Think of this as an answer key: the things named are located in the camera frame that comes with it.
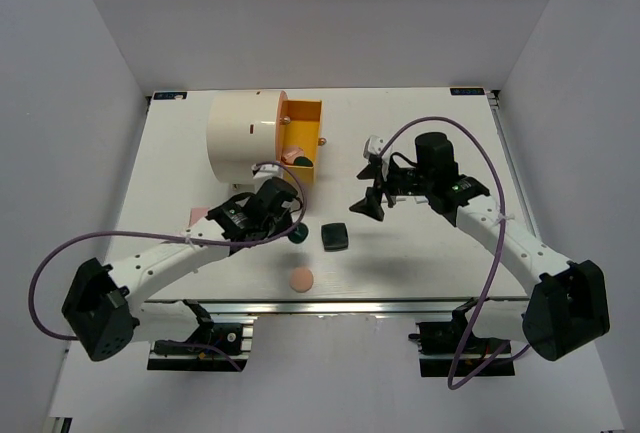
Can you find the yellow drawer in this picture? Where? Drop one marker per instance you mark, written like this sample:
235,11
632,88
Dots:
303,130

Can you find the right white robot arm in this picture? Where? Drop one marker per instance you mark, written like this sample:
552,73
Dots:
566,305

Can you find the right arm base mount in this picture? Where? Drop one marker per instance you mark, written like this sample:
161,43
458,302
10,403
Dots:
437,340

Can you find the black square compact case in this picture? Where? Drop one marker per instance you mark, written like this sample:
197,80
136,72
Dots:
334,237

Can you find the dark green puff with label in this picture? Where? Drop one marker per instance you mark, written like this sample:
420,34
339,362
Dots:
299,234

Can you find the pink rectangular palette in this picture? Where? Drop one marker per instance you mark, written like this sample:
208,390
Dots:
196,214

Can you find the blue label sticker right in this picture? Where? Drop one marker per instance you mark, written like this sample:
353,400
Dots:
467,91

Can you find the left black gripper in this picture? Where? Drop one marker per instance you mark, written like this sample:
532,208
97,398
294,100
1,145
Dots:
285,225

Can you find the blue label sticker left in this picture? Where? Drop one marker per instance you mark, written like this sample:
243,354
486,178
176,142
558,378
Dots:
169,95

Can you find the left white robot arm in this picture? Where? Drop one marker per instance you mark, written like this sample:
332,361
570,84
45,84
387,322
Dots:
108,306

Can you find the blue label sticker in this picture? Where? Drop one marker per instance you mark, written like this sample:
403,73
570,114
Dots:
169,95
467,91

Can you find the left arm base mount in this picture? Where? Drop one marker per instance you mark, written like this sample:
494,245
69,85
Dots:
215,344

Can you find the cream round drawer organizer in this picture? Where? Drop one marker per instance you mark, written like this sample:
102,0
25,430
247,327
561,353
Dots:
244,127

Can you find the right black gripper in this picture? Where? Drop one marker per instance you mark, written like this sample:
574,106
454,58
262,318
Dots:
371,205

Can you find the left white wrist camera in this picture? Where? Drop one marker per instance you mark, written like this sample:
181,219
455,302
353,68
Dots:
267,170

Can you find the plain pink round puff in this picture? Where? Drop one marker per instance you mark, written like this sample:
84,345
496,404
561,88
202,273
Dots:
301,280

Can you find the pink puff with strap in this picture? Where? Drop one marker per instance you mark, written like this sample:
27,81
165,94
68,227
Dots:
291,153

